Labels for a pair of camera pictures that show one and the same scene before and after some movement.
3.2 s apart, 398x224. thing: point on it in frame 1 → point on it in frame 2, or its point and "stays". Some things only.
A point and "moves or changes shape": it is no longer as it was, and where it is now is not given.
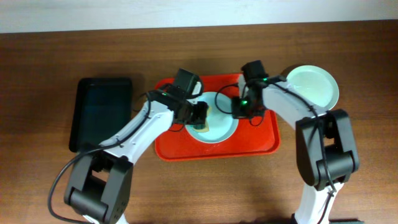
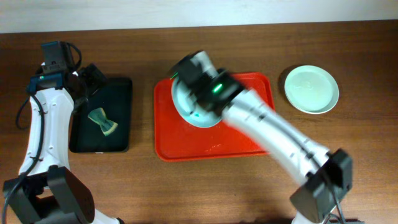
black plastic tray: (102, 107) stays
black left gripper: (200, 111) → (92, 74)
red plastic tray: (255, 136) stays
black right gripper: (237, 109) → (185, 70)
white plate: (222, 126) moves or changes shape
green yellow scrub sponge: (206, 127) → (99, 116)
